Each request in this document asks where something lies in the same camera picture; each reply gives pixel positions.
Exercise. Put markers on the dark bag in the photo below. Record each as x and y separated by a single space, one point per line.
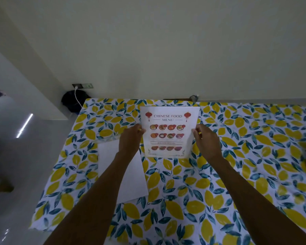
72 100

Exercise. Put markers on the white paper sheet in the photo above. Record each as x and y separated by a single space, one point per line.
132 181

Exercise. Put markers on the person's right forearm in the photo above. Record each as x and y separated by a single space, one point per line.
250 201

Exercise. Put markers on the person's left thumb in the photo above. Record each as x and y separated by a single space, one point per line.
139 128

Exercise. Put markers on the person's right hand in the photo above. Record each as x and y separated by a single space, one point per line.
207 145

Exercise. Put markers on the person's left hand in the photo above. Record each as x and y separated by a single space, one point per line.
130 141

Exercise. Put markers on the lemon print tablecloth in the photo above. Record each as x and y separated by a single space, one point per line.
183 181

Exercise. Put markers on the person's left forearm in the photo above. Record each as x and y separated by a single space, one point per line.
102 196

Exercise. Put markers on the wall power socket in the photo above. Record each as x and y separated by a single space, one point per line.
83 86

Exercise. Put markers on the white printed menu sheet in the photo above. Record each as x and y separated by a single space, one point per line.
169 135

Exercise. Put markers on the person's right thumb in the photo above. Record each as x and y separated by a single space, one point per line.
196 130

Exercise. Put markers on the small dark object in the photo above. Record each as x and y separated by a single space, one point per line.
194 98

